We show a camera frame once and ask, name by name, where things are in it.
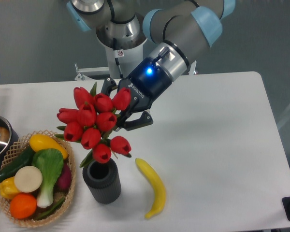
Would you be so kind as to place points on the dark green cucumber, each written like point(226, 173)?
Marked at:
point(23, 159)

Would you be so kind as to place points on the orange fruit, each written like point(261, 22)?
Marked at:
point(23, 206)

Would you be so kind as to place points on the yellow banana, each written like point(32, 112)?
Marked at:
point(158, 186)

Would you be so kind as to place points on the yellow bell pepper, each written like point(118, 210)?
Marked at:
point(8, 188)

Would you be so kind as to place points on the green chili pepper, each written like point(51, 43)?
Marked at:
point(51, 210)

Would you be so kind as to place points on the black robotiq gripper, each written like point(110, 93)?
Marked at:
point(146, 82)

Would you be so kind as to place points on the woven wicker basket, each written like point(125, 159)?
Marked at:
point(65, 197)

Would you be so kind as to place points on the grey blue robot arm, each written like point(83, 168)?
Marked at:
point(146, 54)

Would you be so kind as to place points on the dark grey ribbed vase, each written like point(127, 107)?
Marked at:
point(103, 181)

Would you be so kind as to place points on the red tulip bouquet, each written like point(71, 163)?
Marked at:
point(92, 122)

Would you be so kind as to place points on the green bok choy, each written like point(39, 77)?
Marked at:
point(50, 163)

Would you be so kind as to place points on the yellow squash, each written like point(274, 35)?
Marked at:
point(40, 142)

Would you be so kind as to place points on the purple sweet potato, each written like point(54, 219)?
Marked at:
point(65, 179)

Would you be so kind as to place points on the round beige bun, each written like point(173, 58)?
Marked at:
point(28, 179)

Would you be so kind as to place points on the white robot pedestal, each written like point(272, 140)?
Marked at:
point(123, 32)

